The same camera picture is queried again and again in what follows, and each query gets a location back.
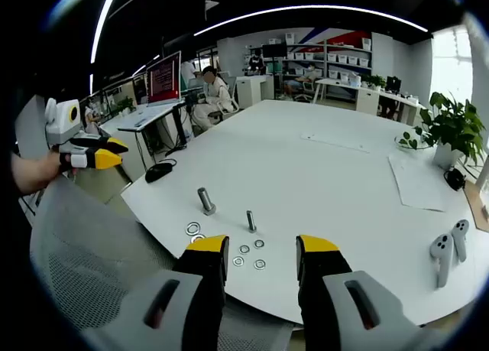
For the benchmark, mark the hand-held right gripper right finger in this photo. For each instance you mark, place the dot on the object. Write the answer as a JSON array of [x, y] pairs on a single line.
[[324, 274]]

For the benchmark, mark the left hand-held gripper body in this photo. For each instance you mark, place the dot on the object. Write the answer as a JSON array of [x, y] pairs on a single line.
[[61, 123]]

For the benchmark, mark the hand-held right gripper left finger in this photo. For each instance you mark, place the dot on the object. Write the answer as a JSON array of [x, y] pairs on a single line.
[[198, 282]]

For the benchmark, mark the small steel washer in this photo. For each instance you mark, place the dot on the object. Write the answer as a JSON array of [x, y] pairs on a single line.
[[234, 261], [240, 249], [255, 264], [256, 244]]

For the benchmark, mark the large steel washer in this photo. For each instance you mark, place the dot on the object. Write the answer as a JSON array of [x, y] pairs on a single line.
[[187, 228], [194, 238]]

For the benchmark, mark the small threaded stud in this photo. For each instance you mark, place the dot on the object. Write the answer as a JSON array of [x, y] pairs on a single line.
[[250, 220]]

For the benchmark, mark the large threaded stud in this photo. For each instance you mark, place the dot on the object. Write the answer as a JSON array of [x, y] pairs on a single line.
[[203, 200]]

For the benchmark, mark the person's left hand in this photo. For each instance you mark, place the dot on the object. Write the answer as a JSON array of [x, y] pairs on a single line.
[[51, 167]]

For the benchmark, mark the green leafy plant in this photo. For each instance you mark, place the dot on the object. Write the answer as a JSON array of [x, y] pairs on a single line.
[[126, 104]]

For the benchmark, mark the black computer mouse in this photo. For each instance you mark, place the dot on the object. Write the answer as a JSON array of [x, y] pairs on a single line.
[[157, 172]]

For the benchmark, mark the white standing desk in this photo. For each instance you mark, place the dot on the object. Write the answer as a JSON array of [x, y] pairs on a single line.
[[153, 116]]

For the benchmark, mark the grey mesh office chair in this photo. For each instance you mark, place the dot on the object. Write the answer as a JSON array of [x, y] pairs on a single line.
[[95, 251]]

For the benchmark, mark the red screen monitor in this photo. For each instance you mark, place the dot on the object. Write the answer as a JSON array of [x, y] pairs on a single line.
[[164, 77]]

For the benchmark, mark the ceiling light strip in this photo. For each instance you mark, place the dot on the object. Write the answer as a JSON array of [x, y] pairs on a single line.
[[305, 7], [101, 22]]

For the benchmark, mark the grey handheld controller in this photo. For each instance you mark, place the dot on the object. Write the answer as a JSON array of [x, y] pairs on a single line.
[[442, 257], [461, 238]]

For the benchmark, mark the white paper sheet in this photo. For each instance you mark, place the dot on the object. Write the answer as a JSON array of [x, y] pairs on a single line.
[[416, 182]]

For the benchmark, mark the white office chair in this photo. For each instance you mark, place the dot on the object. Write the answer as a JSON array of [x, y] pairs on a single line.
[[231, 104]]

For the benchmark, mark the glass bowl with plant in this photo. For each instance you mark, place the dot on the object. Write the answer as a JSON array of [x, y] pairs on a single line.
[[410, 141]]

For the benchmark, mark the white square cabinet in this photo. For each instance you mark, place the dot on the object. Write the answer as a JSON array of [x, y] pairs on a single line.
[[250, 91]]

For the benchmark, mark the black round device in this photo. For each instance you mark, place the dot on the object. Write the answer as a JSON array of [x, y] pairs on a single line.
[[454, 179]]

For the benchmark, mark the white low cabinet counter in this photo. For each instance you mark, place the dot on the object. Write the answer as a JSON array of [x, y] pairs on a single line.
[[366, 98]]

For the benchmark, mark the white desk with legs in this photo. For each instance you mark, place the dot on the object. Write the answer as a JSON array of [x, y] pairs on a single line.
[[336, 82]]

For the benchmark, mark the large potted green plant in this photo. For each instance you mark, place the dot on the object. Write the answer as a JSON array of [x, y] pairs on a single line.
[[454, 125]]

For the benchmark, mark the black monitor on stand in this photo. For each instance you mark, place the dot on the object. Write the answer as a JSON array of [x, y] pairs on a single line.
[[274, 51]]

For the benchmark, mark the small green desk plant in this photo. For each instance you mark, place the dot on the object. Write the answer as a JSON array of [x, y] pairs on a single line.
[[376, 81]]

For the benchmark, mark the small black desk monitor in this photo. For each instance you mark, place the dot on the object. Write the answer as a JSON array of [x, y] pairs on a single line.
[[393, 84]]

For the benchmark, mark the white storage shelf unit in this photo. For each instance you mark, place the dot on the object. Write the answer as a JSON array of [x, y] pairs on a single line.
[[324, 66]]

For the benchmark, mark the rows of white storage bins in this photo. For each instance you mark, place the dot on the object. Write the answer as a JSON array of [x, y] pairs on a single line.
[[347, 59]]

